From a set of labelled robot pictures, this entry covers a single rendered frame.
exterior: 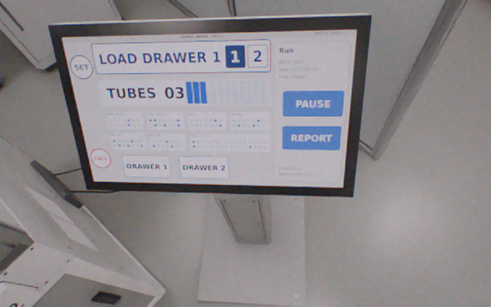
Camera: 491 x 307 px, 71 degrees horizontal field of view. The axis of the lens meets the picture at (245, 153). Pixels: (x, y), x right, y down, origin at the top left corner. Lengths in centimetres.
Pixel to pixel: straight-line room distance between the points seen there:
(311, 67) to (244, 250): 112
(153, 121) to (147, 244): 114
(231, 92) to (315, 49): 15
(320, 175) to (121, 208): 134
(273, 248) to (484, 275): 87
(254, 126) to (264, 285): 104
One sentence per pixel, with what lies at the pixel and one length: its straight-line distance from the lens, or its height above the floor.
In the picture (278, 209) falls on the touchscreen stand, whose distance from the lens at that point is 161.
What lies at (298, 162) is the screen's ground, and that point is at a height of 102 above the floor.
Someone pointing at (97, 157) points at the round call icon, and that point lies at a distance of 71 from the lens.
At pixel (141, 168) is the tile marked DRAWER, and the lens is 68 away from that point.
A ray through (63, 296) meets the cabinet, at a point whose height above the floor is 68.
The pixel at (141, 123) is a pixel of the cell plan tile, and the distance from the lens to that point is 65.
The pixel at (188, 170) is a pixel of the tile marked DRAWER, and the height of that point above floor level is 100.
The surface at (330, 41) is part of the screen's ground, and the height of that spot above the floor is 117.
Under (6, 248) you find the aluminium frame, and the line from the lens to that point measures 77.
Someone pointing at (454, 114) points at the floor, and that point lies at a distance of 208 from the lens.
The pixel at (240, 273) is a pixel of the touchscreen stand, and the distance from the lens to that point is 156.
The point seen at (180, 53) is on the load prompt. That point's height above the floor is 116.
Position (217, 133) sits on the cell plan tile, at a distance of 61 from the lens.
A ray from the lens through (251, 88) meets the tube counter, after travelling 58.
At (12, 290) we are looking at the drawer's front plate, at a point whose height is 91.
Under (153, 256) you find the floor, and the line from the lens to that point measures 170.
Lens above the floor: 157
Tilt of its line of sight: 62 degrees down
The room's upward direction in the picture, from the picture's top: 12 degrees counter-clockwise
